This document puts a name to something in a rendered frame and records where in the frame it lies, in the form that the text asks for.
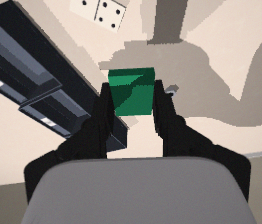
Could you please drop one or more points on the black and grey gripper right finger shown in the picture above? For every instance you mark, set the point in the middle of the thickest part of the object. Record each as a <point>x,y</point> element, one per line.
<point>181,140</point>

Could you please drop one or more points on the beige domino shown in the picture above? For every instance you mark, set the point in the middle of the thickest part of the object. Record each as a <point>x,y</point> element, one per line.
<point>106,13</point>

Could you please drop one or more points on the dark grey rack of bins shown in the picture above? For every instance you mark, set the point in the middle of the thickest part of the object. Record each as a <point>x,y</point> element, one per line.
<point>35,79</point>

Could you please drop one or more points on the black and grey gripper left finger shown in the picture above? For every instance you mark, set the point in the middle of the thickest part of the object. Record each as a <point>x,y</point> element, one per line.
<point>90,140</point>

